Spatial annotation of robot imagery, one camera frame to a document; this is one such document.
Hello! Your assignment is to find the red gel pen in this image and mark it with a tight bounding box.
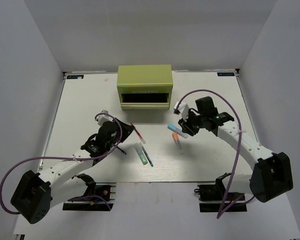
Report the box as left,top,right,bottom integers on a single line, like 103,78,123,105
130,123,146,144

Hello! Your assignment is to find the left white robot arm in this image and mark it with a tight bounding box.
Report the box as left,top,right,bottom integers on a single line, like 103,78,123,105
10,118,134,224

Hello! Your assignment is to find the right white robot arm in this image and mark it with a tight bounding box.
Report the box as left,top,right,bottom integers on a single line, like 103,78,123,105
173,96,294,203

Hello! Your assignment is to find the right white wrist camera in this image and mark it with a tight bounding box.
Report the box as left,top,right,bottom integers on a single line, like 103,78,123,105
173,101,190,121

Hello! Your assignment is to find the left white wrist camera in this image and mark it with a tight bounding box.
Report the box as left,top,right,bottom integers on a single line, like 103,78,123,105
94,109,113,127

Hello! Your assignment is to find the blue corner label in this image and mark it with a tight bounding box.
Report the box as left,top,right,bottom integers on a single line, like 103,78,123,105
66,74,84,80
217,72,235,77

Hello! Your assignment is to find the purple gel pen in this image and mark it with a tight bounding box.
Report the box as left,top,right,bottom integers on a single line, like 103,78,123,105
117,147,127,155

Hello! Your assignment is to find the green gel pen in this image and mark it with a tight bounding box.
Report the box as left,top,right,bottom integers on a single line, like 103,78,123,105
139,142,154,168

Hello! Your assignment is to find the right blue corner label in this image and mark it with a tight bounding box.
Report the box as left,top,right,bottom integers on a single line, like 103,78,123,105
217,72,235,77

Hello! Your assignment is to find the blue highlighter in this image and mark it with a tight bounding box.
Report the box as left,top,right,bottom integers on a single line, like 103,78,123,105
167,123,188,139

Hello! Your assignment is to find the orange highlighter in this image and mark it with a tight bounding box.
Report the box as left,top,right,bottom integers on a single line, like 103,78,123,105
172,132,184,154

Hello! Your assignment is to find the green chest drawer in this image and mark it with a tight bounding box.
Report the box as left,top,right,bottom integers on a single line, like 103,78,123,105
120,93,170,110

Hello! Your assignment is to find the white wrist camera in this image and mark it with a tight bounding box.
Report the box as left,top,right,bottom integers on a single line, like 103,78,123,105
173,101,190,121
94,109,113,127

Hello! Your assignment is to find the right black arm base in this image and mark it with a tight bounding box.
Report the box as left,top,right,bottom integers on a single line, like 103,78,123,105
194,173,247,213

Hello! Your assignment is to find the green metal tool chest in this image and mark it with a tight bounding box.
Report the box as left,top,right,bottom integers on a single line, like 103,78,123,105
117,64,173,105

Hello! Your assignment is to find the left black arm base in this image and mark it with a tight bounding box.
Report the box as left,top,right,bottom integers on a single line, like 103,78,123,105
62,173,116,212

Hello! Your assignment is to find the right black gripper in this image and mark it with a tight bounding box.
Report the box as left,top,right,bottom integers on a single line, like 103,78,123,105
178,109,207,136

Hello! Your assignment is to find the left blue corner label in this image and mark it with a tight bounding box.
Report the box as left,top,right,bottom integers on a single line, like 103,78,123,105
66,74,84,80

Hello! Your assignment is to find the green highlighter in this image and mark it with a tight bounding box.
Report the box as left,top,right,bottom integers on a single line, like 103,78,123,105
133,143,148,165

